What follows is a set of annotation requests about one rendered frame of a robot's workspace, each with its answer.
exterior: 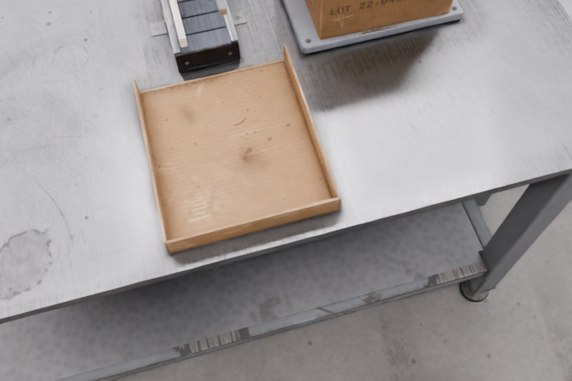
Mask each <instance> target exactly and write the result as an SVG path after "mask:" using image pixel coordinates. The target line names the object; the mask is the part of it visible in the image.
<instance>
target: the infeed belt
mask: <svg viewBox="0 0 572 381"><path fill-rule="evenodd" d="M176 1H177V4H178V8H179V11H180V17H181V20H182V24H183V27H184V31H185V34H186V40H187V45H188V46H187V47H183V48H182V47H180V48H181V52H182V55H184V54H191V53H195V52H199V51H203V50H207V49H212V48H218V47H222V46H226V45H230V44H232V43H231V40H230V38H229V34H228V31H227V29H226V23H225V21H224V18H223V15H220V13H219V10H218V7H217V4H216V1H215V0H176Z"/></svg>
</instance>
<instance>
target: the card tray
mask: <svg viewBox="0 0 572 381"><path fill-rule="evenodd" d="M283 57H284V60H278V61H273V62H270V63H265V64H262V65H255V66H251V67H247V68H243V69H239V70H235V71H229V72H224V73H221V74H216V75H213V76H209V77H202V78H198V79H194V80H190V81H186V82H179V83H176V84H171V85H168V86H163V87H160V88H153V89H148V90H145V91H141V92H140V91H139V89H138V87H137V84H136V81H135V80H134V79H132V80H133V84H134V92H135V97H136V102H137V106H138V111H139V115H140V123H141V127H142V132H143V136H144V141H145V146H146V154H147V158H148V162H149V167H150V171H151V176H152V184H153V189H154V193H155V197H156V202H157V210H158V214H159V218H160V224H161V228H162V233H163V240H164V244H165V246H166V248H167V250H168V252H169V254H171V253H177V252H180V251H184V250H187V249H191V248H195V247H200V246H203V245H207V244H210V243H214V242H219V241H223V240H226V239H230V238H233V237H237V236H242V235H246V234H249V233H253V232H256V231H260V230H265V229H269V228H272V227H276V226H279V225H286V224H288V223H292V222H295V221H299V220H303V219H309V218H311V217H315V216H318V215H322V214H326V213H332V212H334V211H338V210H340V200H341V198H340V193H339V191H338V188H337V186H336V183H335V179H334V177H333V174H332V172H331V169H330V166H329V163H328V160H327V157H326V156H325V153H324V150H323V147H322V144H321V141H320V139H319V136H318V134H317V130H316V127H315V125H314V122H313V120H312V115H311V113H310V111H309V108H308V105H307V103H306V99H305V96H304V94H303V92H302V89H301V86H300V83H299V80H298V77H297V75H296V73H295V69H294V66H293V63H292V61H291V59H290V56H289V52H288V50H287V47H286V45H284V46H283Z"/></svg>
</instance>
